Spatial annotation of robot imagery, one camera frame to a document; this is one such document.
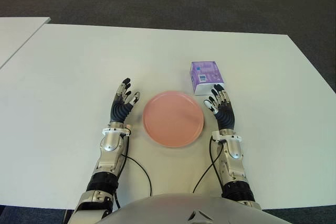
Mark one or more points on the silver robot torso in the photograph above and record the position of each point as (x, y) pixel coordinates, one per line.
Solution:
(183, 208)

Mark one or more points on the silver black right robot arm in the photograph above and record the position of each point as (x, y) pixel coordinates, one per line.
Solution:
(233, 161)

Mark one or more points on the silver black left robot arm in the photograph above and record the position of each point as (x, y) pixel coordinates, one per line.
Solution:
(110, 153)

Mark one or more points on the white adjacent table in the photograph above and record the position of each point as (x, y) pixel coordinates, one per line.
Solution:
(18, 35)

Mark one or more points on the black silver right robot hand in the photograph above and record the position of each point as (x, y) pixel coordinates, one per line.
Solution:
(225, 116)

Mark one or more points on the purple tissue paper pack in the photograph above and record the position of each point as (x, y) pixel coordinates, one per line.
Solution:
(207, 74)

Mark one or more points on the pink round plate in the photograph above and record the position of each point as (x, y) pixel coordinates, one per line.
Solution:
(173, 119)

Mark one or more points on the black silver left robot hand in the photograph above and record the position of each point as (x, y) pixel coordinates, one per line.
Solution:
(119, 111)

